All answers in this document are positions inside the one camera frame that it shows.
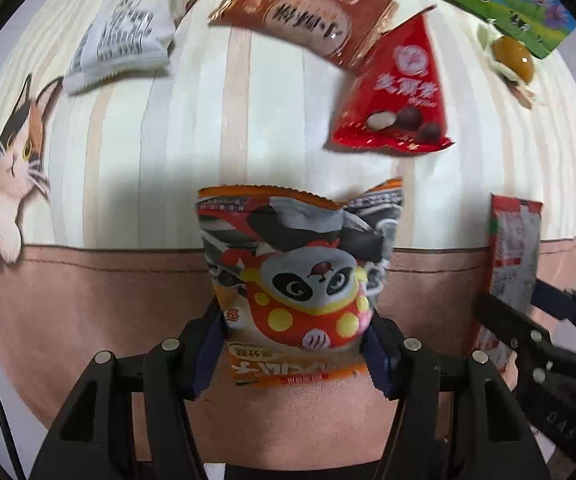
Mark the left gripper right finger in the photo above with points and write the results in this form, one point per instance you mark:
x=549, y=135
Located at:
x=382, y=350

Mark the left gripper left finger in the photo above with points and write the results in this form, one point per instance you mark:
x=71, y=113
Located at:
x=203, y=340

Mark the red white packet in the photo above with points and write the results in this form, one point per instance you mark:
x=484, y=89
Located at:
x=514, y=245

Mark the panda snack packet orange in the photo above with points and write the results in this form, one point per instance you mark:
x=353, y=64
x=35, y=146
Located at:
x=297, y=276

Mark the red chocolate ball packet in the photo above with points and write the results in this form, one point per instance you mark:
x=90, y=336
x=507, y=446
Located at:
x=396, y=101

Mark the packaged braised egg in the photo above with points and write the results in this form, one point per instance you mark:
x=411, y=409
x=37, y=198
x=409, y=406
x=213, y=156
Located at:
x=510, y=59

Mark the white grey snack packet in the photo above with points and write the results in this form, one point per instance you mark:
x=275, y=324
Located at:
x=126, y=36

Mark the brown cake snack packet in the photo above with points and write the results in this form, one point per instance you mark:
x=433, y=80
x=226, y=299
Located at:
x=340, y=31

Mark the striped cat blanket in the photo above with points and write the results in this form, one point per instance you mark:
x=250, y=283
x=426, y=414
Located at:
x=111, y=254

